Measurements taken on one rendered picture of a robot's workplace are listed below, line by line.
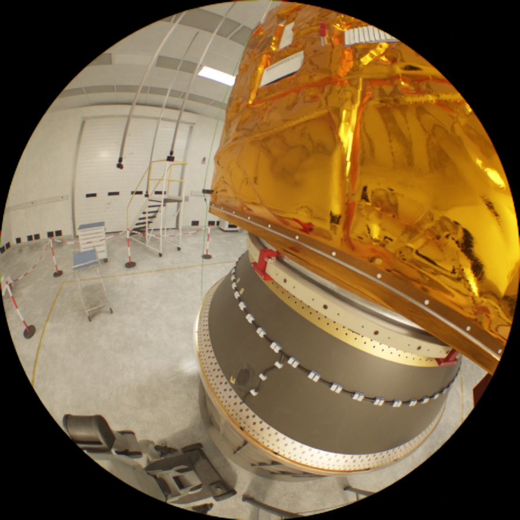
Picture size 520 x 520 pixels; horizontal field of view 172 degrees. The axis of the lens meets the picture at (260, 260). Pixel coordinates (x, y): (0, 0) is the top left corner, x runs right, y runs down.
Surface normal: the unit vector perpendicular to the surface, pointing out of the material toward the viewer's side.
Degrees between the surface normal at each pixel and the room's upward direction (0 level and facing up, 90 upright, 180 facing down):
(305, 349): 62
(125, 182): 90
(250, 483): 0
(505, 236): 93
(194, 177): 90
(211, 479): 0
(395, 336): 90
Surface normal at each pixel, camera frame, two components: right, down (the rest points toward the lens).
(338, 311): -0.68, 0.15
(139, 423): 0.18, -0.91
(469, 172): -0.90, 0.16
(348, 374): -0.41, -0.25
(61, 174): 0.62, 0.39
